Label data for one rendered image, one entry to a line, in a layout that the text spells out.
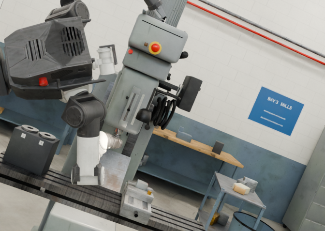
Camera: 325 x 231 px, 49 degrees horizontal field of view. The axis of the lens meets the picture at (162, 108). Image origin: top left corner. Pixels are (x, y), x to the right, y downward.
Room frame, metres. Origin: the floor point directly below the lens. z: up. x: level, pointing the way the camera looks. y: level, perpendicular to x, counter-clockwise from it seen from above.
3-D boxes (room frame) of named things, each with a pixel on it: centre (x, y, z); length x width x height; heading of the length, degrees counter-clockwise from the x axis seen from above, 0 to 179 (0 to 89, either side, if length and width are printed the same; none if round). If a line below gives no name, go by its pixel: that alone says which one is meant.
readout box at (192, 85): (2.26, -0.12, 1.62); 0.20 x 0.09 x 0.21; 8
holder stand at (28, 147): (1.87, 0.57, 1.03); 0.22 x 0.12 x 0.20; 90
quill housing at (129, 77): (1.92, 0.17, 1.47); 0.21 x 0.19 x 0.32; 98
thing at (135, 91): (1.80, 0.16, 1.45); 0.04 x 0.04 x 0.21; 8
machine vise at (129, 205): (1.92, -0.06, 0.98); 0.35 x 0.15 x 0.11; 6
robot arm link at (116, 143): (1.83, 0.20, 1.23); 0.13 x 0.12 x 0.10; 73
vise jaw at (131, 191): (1.89, -0.06, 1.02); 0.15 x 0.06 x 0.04; 96
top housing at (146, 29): (1.93, 0.18, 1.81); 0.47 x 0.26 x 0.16; 8
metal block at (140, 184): (1.95, -0.06, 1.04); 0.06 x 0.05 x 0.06; 96
